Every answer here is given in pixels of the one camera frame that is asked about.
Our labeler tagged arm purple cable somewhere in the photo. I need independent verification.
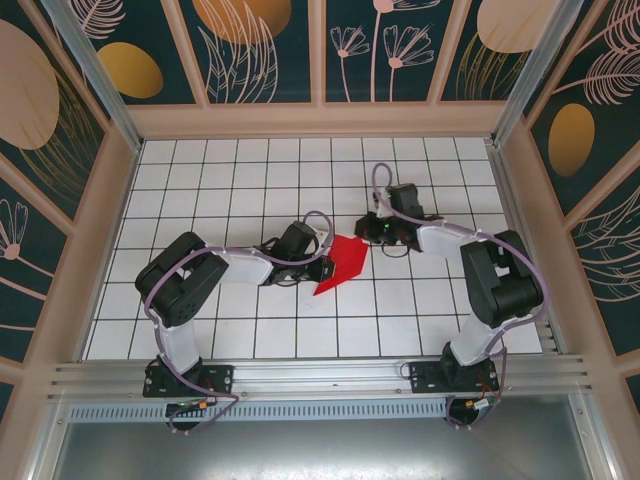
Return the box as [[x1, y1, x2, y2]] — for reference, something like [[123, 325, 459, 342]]
[[143, 209, 335, 436], [371, 162, 552, 431]]

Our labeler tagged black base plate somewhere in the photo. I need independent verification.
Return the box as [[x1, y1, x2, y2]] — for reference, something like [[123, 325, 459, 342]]
[[408, 360, 501, 396], [143, 362, 236, 399]]

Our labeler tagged aluminium mounting rail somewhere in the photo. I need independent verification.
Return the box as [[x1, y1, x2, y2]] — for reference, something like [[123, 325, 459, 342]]
[[47, 352, 596, 402]]

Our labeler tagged red paper sheet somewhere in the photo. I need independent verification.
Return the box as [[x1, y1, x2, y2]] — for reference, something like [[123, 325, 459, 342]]
[[313, 233, 371, 298]]

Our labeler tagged left controller board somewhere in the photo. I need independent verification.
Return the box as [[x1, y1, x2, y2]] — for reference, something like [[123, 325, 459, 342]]
[[166, 398, 217, 417]]

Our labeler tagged controller board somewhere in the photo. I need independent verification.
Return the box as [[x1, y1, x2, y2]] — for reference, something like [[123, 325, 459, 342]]
[[448, 394, 502, 427], [166, 398, 217, 417]]

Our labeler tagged right controller board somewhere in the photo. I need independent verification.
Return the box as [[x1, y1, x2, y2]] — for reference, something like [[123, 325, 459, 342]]
[[448, 394, 502, 427]]

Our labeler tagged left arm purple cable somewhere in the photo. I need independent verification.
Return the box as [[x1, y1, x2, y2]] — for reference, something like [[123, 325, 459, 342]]
[[143, 209, 335, 436]]

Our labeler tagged aluminium side rail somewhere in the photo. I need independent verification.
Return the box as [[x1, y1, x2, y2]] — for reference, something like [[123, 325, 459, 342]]
[[487, 142, 569, 357]]

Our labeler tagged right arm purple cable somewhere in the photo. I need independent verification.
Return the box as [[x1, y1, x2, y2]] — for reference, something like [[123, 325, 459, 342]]
[[371, 162, 552, 431]]

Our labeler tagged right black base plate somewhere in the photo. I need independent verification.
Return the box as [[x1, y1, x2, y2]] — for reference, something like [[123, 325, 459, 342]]
[[408, 360, 501, 396]]

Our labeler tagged grey metal sheet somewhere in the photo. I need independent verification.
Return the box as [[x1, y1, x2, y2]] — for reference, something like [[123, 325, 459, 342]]
[[49, 417, 601, 480]]

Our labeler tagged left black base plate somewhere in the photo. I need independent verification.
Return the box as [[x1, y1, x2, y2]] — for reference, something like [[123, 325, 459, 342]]
[[143, 362, 236, 399]]

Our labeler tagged slotted grey cable duct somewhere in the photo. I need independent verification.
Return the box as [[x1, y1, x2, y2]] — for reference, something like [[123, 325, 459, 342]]
[[67, 397, 451, 422]]

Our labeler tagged aluminium frame post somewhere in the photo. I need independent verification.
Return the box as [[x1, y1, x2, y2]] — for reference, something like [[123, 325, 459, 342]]
[[488, 0, 586, 147], [42, 0, 145, 154]]

